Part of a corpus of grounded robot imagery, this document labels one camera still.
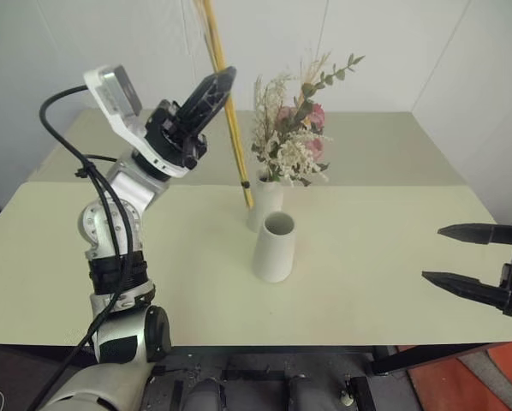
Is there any dark rounded shape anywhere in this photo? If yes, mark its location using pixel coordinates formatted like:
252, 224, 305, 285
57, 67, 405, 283
182, 378, 227, 411
285, 372, 322, 411

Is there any pink white flower bouquet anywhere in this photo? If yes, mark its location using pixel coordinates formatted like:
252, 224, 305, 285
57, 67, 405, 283
250, 51, 366, 188

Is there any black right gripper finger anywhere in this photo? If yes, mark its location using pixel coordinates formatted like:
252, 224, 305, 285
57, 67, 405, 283
420, 270, 512, 318
437, 223, 512, 247

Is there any yellow stem stick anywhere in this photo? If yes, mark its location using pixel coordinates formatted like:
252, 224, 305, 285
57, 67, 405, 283
190, 0, 257, 211

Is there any black metal crossbar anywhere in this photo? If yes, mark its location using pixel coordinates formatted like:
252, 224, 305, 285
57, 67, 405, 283
220, 367, 292, 383

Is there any white vase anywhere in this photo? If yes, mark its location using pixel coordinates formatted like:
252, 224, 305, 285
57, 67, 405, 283
252, 210, 298, 284
246, 169, 285, 235

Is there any orange floor mat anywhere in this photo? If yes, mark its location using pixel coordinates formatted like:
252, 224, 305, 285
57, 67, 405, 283
392, 342, 512, 411

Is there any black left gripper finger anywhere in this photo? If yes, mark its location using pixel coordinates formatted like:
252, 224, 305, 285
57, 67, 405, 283
194, 91, 232, 137
177, 65, 238, 130

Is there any black table frame leg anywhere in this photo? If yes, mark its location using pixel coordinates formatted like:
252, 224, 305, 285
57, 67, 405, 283
369, 341, 492, 378

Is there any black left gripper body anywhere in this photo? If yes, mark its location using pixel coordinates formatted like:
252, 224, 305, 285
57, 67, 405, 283
145, 99, 209, 170

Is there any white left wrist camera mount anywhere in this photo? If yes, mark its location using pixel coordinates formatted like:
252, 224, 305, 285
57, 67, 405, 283
83, 63, 193, 179

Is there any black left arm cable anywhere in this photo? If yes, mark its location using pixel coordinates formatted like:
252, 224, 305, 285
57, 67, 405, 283
22, 84, 154, 411

